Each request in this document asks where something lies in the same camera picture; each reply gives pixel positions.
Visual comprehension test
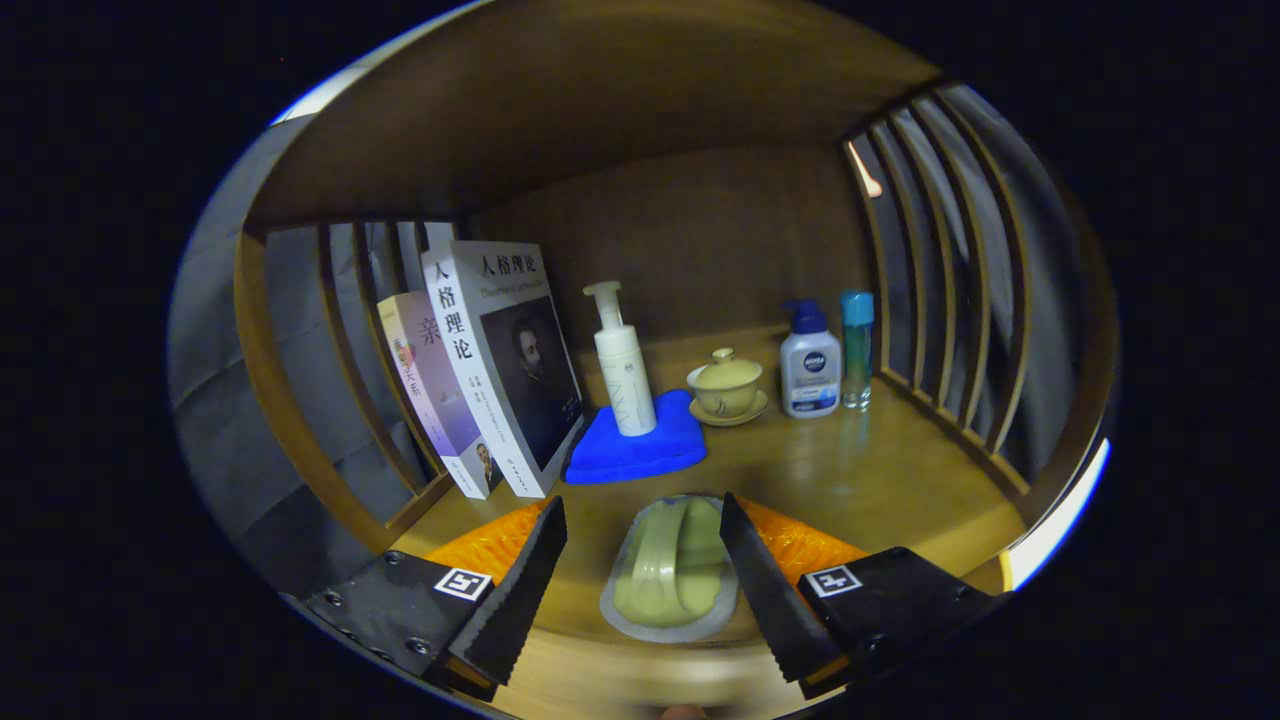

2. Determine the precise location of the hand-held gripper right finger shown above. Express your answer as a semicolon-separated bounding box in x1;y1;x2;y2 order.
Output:
718;491;1006;701

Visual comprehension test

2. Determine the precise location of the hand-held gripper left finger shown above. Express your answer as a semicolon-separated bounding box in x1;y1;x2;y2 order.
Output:
300;496;569;703

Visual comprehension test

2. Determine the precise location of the green handled grey brush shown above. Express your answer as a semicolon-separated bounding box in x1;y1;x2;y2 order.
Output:
599;494;741;644

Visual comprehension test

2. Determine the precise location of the wooden countertop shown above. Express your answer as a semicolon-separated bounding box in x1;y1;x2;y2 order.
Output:
390;325;1031;720

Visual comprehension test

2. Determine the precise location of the brown wooden cabinet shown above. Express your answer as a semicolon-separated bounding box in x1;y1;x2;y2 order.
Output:
230;0;1121;720

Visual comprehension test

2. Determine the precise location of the blue folded cloth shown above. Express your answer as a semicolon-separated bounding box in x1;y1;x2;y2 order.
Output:
564;389;708;486

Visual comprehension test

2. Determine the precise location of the yellow lidded teacup with saucer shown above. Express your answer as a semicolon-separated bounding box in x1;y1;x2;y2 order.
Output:
686;347;770;428

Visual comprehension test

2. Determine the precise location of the purple book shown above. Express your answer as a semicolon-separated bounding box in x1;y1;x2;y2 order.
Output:
377;291;501;500

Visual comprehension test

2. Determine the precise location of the white bottle with blue pump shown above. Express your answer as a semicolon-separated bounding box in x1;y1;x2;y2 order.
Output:
779;299;843;419

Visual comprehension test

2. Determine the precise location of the white book with portrait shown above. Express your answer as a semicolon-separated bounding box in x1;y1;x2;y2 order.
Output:
421;240;586;499

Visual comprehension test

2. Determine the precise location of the teal glass bottle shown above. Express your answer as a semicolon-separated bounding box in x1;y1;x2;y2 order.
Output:
839;291;875;411

